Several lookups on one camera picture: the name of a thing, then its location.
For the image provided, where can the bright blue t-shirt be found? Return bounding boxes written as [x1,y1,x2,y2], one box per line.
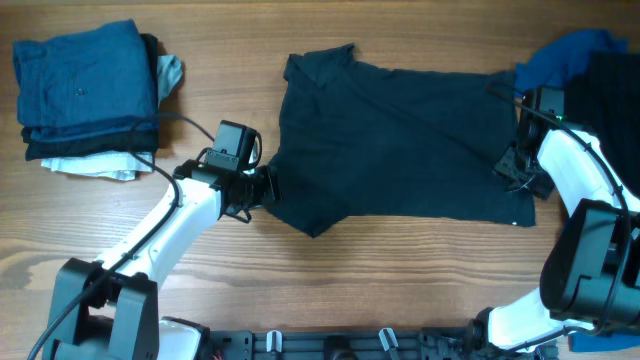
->
[513,28,640,353]

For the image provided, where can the folded light grey garment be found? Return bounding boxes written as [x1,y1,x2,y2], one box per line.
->
[156,55,184,104]

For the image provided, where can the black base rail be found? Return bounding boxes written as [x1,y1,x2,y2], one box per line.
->
[203,327,559,360]

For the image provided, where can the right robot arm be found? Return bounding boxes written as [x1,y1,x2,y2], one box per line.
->
[464,109,639,358]

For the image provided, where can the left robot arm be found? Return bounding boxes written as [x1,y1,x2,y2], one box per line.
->
[31,160,279,359]

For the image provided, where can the folded black garment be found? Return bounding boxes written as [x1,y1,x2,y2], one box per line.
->
[21,33,159,161]

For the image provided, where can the dark green t-shirt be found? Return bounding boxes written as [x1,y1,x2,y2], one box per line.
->
[269,44,535,237]

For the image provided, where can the folded white garment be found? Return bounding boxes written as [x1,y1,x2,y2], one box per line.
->
[41,151,153,181]

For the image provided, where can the folded blue shorts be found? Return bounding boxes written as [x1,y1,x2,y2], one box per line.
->
[13,20,157,142]

